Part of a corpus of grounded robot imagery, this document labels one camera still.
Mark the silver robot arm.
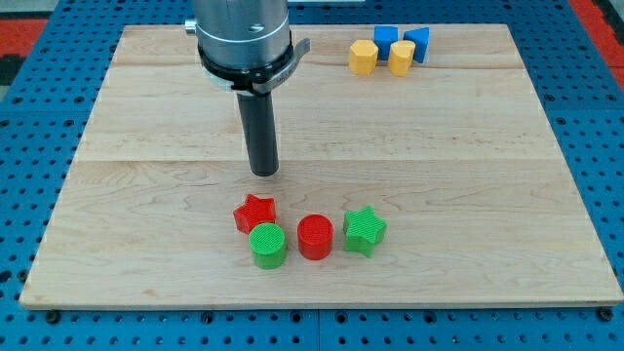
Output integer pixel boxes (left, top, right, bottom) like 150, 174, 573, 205
185, 0, 311, 96

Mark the blue triangle block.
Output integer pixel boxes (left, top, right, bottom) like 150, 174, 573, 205
403, 26, 430, 63

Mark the red cylinder block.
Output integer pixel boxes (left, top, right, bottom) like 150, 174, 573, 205
297, 214, 333, 260

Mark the red star block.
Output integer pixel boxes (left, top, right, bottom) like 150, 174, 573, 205
233, 194, 277, 234

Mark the green star block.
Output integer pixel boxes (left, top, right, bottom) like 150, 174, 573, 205
343, 206, 387, 258

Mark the green cylinder block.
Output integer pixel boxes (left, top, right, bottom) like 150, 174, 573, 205
249, 222, 287, 269

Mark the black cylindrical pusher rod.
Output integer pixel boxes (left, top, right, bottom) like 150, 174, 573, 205
237, 94, 279, 176

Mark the wooden board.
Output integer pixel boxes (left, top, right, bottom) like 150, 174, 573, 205
19, 24, 623, 310

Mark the yellow hexagon block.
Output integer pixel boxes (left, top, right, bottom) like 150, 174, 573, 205
348, 40, 378, 75

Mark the blue cube block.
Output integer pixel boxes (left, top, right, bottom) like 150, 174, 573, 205
373, 25, 399, 60

